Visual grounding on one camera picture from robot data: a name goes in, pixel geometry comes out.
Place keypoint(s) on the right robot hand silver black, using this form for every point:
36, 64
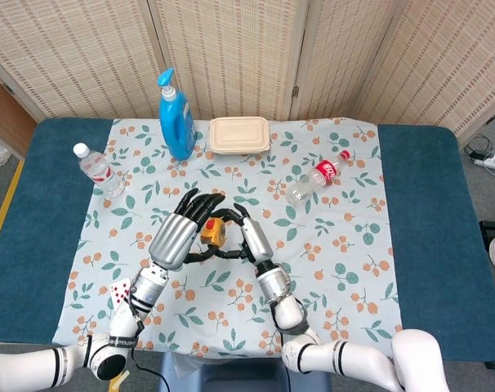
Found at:
255, 241

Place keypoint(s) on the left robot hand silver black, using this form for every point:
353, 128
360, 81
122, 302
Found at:
174, 241

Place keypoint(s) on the yellow tape measure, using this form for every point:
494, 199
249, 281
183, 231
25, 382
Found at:
214, 233

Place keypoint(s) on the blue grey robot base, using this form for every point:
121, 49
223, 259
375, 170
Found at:
231, 377

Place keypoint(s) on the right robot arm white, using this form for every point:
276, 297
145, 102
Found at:
292, 314

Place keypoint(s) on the nine of diamonds playing card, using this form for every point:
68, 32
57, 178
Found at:
119, 294

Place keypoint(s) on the floral patterned tablecloth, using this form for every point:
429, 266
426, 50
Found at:
333, 253

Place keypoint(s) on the empty cola bottle red label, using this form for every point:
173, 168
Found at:
313, 179

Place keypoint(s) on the clear water bottle white cap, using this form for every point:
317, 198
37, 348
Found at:
100, 171

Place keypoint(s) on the beige lidded lunch box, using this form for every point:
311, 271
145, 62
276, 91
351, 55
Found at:
239, 134

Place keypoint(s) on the blue detergent pump bottle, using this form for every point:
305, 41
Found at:
176, 122

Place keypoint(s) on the metal screen hinge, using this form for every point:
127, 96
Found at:
295, 91

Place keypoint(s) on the teal felt table cover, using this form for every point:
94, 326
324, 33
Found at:
427, 204

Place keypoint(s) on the woven bamboo folding screen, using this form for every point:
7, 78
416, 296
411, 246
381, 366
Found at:
231, 53

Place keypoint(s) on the brown wooden panel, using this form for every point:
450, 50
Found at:
6, 118

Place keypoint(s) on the black box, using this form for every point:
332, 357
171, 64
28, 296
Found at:
492, 228

